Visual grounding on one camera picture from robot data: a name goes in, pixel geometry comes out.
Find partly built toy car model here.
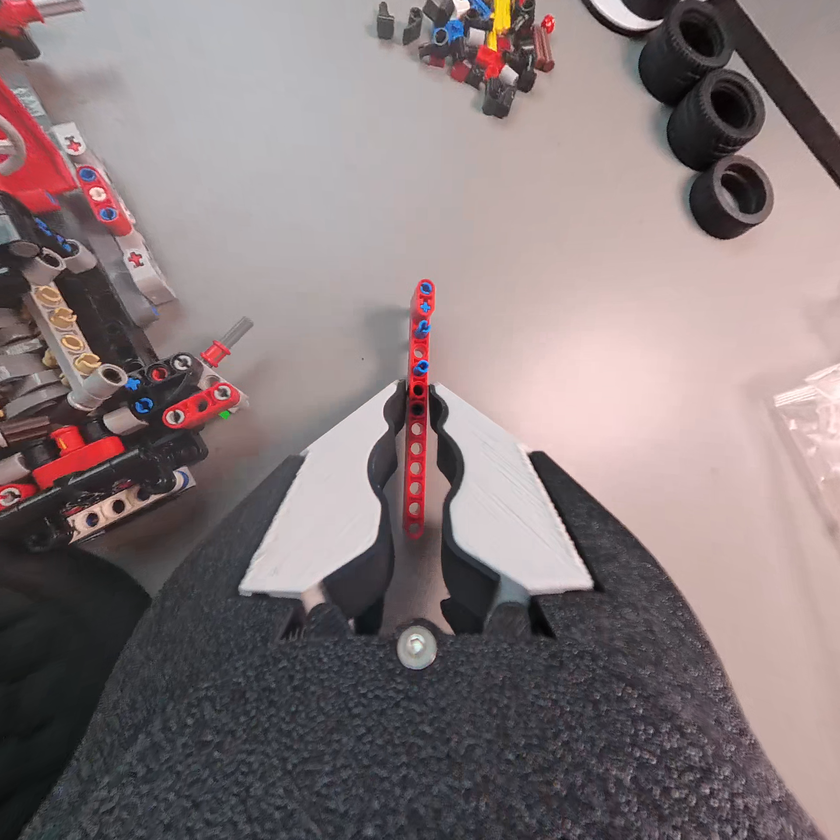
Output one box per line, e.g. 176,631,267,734
0,0,256,553

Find clear plastic bag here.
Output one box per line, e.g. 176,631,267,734
769,363,840,529

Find person's black clothing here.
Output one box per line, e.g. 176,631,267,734
0,543,153,840

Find pile of small building pieces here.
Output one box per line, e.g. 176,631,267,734
374,0,559,121

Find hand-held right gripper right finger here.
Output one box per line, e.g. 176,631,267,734
430,382,595,636

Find white pad with black rim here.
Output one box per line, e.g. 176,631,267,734
581,0,665,39

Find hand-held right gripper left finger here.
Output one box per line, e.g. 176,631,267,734
238,378,405,636

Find long red beam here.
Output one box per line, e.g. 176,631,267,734
401,278,438,541

